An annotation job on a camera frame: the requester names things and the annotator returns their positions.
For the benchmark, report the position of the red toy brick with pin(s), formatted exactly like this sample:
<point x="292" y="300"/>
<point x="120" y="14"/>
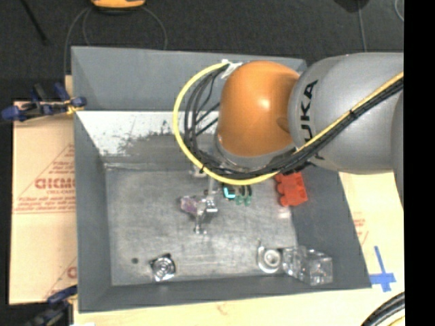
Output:
<point x="292" y="190"/>

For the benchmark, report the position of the clear round glass dish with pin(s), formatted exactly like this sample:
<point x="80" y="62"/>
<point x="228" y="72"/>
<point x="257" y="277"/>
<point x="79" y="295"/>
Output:
<point x="270" y="259"/>

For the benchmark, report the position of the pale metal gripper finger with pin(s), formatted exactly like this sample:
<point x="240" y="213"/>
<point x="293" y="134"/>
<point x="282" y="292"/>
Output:
<point x="198" y="220"/>
<point x="210" y="206"/>

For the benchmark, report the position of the clear glass block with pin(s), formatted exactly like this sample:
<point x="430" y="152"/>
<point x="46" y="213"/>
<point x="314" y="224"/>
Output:
<point x="309" y="267"/>

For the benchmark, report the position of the clear purple plastic piece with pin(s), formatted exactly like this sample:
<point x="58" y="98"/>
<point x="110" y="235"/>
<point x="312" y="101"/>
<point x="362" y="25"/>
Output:
<point x="188" y="204"/>

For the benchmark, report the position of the grey metal bin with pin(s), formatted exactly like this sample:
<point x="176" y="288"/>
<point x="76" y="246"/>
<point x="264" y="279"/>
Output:
<point x="142" y="216"/>

